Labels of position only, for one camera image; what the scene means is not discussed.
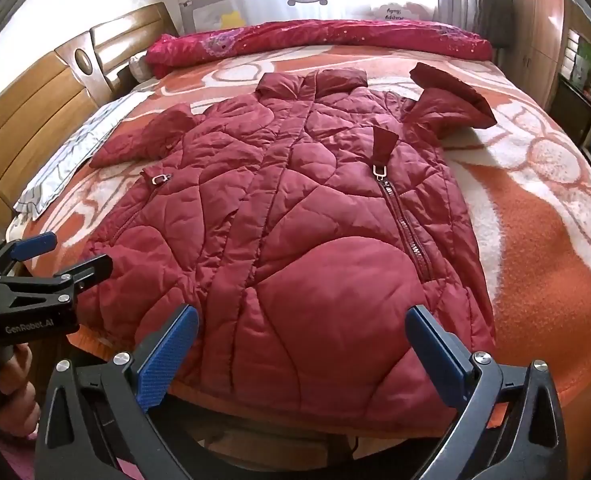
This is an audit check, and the person's left forearm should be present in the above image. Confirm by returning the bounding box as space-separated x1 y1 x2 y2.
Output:
0 407 39 480

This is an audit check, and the wooden wardrobe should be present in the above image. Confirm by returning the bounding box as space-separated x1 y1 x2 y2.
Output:
495 0 572 111

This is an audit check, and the red floral quilt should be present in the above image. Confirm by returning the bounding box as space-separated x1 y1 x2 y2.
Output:
144 19 493 80

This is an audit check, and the small white pillow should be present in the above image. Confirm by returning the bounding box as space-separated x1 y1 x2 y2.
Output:
127 51 152 84

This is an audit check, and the dark red quilted jacket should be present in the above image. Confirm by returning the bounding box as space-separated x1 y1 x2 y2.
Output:
78 67 499 433

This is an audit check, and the striped grey white pillow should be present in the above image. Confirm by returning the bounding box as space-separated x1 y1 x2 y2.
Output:
14 91 156 221

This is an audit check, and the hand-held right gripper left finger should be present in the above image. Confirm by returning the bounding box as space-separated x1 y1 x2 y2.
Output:
34 304 200 480

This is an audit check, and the person's left hand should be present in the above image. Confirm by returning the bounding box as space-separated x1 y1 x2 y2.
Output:
0 344 35 414

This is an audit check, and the white printed cushion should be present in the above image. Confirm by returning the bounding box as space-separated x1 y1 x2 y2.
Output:
368 1 419 25

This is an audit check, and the orange and white blanket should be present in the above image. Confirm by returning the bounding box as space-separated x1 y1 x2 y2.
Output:
6 42 591 441

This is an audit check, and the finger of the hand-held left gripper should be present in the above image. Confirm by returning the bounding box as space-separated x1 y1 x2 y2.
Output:
0 232 59 274
0 253 114 307

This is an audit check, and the wooden headboard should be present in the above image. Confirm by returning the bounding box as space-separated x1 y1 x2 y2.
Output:
0 2 181 241

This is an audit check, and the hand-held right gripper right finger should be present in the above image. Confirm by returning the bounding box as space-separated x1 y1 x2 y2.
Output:
404 304 569 480

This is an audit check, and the black chair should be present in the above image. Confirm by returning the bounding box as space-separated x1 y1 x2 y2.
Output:
463 0 515 57

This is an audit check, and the dark shelf unit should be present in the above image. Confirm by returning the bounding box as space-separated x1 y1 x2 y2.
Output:
550 22 591 161

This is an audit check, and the grey bed guard rail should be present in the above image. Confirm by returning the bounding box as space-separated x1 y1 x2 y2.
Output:
178 0 452 37

